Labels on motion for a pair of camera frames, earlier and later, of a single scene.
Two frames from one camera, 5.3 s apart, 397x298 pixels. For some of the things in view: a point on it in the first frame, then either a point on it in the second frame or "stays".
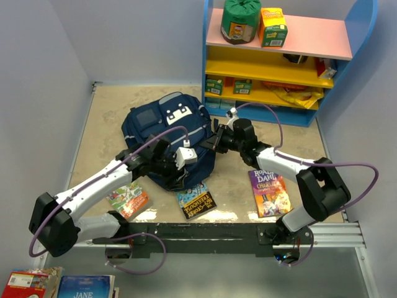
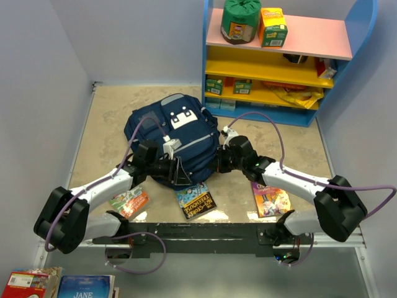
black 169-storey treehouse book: (195, 201) stays
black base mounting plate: (188, 238) stays
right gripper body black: (228, 141) to (226, 162)
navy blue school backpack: (174, 110) stays
